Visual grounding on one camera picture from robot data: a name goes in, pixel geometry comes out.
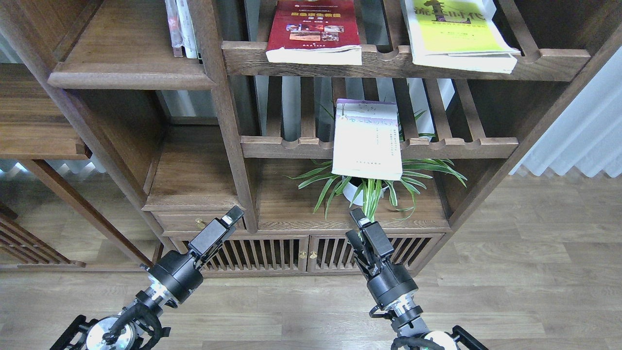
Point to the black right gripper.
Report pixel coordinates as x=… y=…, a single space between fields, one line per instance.
x=371 y=246

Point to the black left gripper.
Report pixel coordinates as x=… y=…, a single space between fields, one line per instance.
x=180 y=273

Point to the white and lilac book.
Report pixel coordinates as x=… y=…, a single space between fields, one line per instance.
x=366 y=142

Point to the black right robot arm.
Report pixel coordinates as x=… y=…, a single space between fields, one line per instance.
x=413 y=333

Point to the upright white books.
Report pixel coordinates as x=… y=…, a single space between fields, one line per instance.
x=181 y=29

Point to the right slatted cabinet door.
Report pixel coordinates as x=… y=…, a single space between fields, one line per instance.
x=333 y=254

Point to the slatted cabinet door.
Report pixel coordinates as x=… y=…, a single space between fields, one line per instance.
x=333 y=254
x=257 y=256

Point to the small wooden drawer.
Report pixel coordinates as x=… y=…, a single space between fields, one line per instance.
x=186 y=221

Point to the left slatted cabinet door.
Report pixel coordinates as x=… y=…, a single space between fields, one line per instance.
x=257 y=256

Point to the white plant pot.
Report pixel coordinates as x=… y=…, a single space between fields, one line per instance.
x=351 y=192

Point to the green spider plant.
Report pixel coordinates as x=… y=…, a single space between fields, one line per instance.
x=413 y=171

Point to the dark wooden bookshelf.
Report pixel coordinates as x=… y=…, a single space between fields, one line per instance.
x=206 y=134

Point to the red book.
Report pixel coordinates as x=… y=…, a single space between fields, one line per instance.
x=322 y=32

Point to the yellow-green book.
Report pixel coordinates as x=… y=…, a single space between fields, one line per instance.
x=456 y=34

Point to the white curtain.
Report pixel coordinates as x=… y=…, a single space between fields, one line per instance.
x=587 y=137

